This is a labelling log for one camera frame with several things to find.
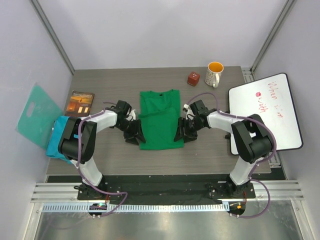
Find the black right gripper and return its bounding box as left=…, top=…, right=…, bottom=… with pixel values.
left=174, top=117, right=204, bottom=144

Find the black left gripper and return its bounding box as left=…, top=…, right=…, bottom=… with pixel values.
left=116, top=119, right=146, bottom=146

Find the green t shirt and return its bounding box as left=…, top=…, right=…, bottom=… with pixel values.
left=138, top=89, right=184, bottom=151

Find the red cube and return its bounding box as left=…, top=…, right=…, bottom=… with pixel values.
left=187, top=71, right=201, bottom=87

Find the brown book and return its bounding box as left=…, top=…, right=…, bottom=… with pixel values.
left=65, top=90, right=95, bottom=118

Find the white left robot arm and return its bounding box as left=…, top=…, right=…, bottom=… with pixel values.
left=58, top=100, right=146, bottom=200

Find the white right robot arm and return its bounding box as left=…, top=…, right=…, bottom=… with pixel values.
left=173, top=100, right=277, bottom=198

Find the white mug orange inside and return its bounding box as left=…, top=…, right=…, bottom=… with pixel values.
left=204, top=61, right=224, bottom=89

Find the blue t shirt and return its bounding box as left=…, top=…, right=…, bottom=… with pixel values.
left=46, top=116, right=71, bottom=164

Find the white whiteboard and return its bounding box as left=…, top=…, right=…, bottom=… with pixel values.
left=228, top=73, right=304, bottom=151

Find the teal plastic cutting board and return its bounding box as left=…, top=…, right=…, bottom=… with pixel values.
left=17, top=85, right=63, bottom=149

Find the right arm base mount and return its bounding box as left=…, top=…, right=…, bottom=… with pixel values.
left=205, top=181, right=256, bottom=200

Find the perforated cable tray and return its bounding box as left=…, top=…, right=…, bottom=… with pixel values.
left=42, top=202, right=230, bottom=213

